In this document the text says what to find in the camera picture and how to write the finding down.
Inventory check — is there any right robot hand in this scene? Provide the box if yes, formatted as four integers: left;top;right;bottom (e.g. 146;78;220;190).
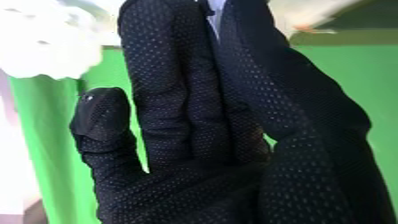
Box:
67;0;398;224

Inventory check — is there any white flower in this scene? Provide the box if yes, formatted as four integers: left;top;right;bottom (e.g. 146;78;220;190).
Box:
0;0;122;80

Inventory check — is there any white sheet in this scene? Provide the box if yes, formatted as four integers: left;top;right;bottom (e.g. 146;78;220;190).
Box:
266;0;364;36

